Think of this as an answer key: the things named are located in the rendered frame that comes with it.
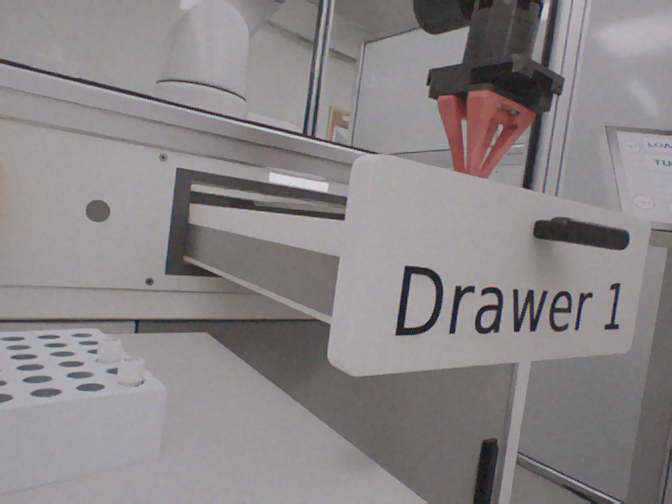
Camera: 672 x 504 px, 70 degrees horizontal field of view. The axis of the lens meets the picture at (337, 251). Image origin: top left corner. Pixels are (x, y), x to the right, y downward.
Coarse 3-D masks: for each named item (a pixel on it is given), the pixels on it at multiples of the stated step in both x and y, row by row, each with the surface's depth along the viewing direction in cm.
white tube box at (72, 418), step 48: (0, 336) 29; (48, 336) 31; (96, 336) 32; (0, 384) 23; (48, 384) 23; (96, 384) 24; (144, 384) 25; (0, 432) 20; (48, 432) 21; (96, 432) 23; (144, 432) 24; (0, 480) 20; (48, 480) 21
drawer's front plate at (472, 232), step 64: (384, 192) 23; (448, 192) 26; (512, 192) 29; (384, 256) 24; (448, 256) 26; (512, 256) 30; (576, 256) 33; (640, 256) 39; (384, 320) 24; (448, 320) 27; (512, 320) 30
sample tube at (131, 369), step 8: (120, 360) 24; (128, 360) 25; (136, 360) 25; (120, 368) 24; (128, 368) 24; (136, 368) 24; (120, 376) 24; (128, 376) 24; (136, 376) 24; (120, 384) 24; (128, 384) 24; (136, 384) 24
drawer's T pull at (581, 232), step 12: (564, 216) 27; (540, 228) 30; (552, 228) 27; (564, 228) 26; (576, 228) 27; (588, 228) 27; (600, 228) 28; (612, 228) 29; (552, 240) 30; (564, 240) 26; (576, 240) 27; (588, 240) 27; (600, 240) 28; (612, 240) 29; (624, 240) 30
